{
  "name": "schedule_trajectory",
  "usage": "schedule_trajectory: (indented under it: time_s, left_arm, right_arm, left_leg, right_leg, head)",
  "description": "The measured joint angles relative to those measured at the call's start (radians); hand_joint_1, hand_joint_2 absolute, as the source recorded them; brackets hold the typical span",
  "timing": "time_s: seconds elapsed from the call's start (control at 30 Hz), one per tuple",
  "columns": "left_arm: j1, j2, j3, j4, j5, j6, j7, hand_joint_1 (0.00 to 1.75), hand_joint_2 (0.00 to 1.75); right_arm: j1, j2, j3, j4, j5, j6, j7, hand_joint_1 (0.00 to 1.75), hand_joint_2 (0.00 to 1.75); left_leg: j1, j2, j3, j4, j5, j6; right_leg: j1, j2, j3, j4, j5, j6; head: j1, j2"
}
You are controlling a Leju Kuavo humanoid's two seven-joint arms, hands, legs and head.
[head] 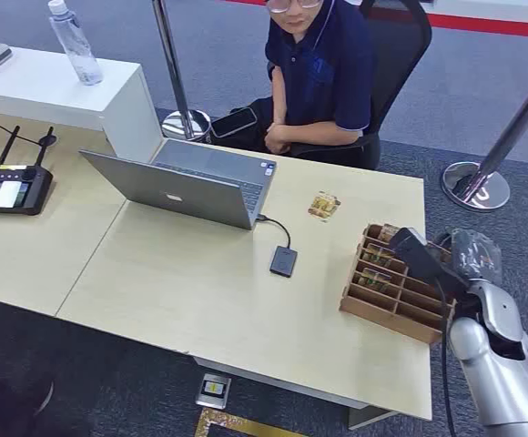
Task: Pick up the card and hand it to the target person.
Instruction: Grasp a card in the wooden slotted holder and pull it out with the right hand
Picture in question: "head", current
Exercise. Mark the person's left hand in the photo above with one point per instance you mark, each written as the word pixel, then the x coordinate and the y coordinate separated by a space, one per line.
pixel 276 140

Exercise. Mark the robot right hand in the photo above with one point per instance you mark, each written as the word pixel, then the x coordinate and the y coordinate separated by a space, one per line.
pixel 421 258

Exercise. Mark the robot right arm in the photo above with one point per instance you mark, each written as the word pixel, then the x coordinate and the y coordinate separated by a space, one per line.
pixel 501 362

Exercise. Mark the person's right forearm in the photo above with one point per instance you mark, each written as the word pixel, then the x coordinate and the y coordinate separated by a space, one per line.
pixel 279 96

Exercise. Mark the person's left forearm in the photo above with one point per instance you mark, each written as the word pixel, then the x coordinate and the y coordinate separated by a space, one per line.
pixel 328 133

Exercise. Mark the gold patterned card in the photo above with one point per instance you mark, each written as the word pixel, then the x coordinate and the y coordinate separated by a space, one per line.
pixel 374 279
pixel 386 233
pixel 324 205
pixel 377 256

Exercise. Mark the wooden card organizer box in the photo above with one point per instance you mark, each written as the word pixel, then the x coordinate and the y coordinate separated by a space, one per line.
pixel 382 295

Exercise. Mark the person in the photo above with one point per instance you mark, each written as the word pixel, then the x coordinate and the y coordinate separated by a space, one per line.
pixel 323 72

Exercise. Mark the black smartphone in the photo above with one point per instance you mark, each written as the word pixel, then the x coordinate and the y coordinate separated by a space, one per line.
pixel 233 122

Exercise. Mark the black external drive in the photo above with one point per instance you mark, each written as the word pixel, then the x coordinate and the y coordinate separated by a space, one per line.
pixel 283 261

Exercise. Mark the silver laptop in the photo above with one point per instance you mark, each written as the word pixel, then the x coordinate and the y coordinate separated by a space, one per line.
pixel 191 187

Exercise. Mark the eyeglasses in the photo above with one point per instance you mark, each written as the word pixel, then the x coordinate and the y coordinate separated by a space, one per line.
pixel 282 5

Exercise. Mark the grey desk foot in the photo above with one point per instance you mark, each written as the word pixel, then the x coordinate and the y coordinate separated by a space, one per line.
pixel 368 417

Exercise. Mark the black mesh office chair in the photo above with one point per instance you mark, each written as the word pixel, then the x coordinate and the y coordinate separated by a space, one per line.
pixel 398 54

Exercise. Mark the metal floor socket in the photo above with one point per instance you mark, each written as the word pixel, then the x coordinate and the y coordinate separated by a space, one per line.
pixel 213 391

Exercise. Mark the clear plastic water bottle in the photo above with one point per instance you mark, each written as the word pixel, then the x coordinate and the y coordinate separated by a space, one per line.
pixel 75 45

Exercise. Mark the white desk shelf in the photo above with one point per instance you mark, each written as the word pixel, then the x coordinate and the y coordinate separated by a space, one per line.
pixel 63 90

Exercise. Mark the black remote controller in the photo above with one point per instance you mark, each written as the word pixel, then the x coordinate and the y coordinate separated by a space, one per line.
pixel 9 190

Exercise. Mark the black chair base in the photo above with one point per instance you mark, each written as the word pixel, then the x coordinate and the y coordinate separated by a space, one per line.
pixel 5 401

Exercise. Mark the plastic-wrapped wrist camera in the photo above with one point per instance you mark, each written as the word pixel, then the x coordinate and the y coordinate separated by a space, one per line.
pixel 476 253

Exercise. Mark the chrome stanchion post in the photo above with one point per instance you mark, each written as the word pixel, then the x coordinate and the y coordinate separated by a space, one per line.
pixel 175 66
pixel 496 163

